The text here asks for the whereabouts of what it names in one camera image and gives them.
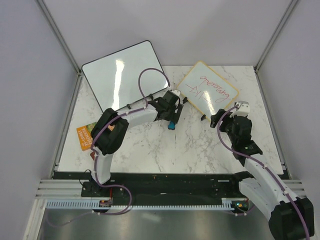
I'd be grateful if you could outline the blue whiteboard eraser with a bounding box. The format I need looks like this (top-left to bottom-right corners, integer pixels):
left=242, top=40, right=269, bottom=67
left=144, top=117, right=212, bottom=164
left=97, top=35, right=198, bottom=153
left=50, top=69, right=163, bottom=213
left=168, top=121, right=176, bottom=130

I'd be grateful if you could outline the yellow framed whiteboard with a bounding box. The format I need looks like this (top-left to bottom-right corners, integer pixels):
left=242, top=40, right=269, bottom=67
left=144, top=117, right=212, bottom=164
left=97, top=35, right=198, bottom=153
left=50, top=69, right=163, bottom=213
left=176, top=61, right=239, bottom=120

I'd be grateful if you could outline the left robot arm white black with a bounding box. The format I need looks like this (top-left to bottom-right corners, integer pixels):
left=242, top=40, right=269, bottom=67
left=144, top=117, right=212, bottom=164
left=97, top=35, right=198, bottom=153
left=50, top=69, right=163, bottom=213
left=90, top=90, right=184, bottom=197

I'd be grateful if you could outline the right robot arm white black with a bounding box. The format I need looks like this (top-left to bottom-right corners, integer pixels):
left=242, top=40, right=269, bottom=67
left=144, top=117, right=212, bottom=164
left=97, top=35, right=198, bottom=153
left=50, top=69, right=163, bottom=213
left=210, top=105, right=315, bottom=240

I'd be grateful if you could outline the black whiteboard stand foot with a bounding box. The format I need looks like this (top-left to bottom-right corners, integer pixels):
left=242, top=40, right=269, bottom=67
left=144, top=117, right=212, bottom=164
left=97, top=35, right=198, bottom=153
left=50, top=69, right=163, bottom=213
left=182, top=97, right=188, bottom=104
left=200, top=114, right=206, bottom=121

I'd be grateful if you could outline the black framed whiteboard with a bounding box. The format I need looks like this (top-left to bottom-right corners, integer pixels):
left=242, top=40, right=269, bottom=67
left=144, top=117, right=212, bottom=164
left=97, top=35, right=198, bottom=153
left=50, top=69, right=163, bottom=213
left=81, top=40, right=169, bottom=112

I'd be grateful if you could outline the orange book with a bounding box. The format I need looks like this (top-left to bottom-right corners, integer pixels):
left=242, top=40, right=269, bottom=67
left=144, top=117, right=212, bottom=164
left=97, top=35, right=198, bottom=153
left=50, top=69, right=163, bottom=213
left=76, top=122, right=96, bottom=151

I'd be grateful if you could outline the brown red cube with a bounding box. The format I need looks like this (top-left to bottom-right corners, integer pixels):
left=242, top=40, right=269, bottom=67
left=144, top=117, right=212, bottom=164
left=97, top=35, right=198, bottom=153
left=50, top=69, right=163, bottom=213
left=90, top=152, right=95, bottom=161

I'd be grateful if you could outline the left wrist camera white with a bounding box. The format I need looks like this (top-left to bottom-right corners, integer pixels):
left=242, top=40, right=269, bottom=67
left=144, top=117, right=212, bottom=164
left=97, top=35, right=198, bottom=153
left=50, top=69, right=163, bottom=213
left=170, top=89, right=181, bottom=97

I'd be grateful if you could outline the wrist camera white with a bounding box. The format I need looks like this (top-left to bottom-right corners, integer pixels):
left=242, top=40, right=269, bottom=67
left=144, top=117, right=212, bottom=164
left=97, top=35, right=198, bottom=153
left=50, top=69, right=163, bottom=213
left=170, top=89, right=181, bottom=97
left=230, top=101, right=251, bottom=118

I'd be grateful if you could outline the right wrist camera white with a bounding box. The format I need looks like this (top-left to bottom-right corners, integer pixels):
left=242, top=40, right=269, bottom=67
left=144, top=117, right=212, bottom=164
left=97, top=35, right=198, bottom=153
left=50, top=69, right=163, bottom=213
left=230, top=101, right=251, bottom=118

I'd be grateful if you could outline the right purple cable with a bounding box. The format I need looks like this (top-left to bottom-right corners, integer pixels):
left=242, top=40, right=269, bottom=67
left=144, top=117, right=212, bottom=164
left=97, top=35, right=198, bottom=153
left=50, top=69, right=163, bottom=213
left=216, top=104, right=311, bottom=240

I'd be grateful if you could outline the purple cable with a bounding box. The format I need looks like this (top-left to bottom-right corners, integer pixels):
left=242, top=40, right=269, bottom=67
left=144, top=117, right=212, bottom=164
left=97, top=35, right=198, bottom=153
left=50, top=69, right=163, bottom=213
left=46, top=68, right=171, bottom=228
left=216, top=104, right=311, bottom=240

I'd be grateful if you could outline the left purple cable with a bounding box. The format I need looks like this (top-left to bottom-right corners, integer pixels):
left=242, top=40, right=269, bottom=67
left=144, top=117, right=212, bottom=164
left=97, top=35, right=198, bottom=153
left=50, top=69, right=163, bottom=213
left=46, top=68, right=171, bottom=228

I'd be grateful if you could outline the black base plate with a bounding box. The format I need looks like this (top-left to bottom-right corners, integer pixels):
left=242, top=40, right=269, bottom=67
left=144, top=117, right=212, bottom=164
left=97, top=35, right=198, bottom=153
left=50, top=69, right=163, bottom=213
left=53, top=171, right=252, bottom=205

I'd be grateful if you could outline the aluminium frame rail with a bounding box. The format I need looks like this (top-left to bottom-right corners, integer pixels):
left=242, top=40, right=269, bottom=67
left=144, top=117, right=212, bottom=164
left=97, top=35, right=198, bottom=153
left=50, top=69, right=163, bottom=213
left=35, top=179, right=82, bottom=199

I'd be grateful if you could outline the white slotted cable duct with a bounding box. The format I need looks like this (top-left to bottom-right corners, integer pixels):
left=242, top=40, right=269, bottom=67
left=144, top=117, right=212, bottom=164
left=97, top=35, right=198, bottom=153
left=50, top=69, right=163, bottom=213
left=46, top=199, right=234, bottom=211

